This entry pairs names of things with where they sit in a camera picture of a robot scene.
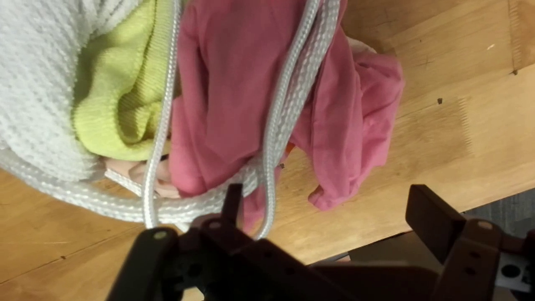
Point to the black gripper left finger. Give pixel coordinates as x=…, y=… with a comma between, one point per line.
x=184, y=268

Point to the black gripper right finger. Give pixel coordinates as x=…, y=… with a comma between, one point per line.
x=474, y=261

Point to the pale pink cloth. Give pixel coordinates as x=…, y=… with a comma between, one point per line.
x=134, y=173

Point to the yellow-green cloth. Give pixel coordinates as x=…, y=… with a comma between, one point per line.
x=111, y=101

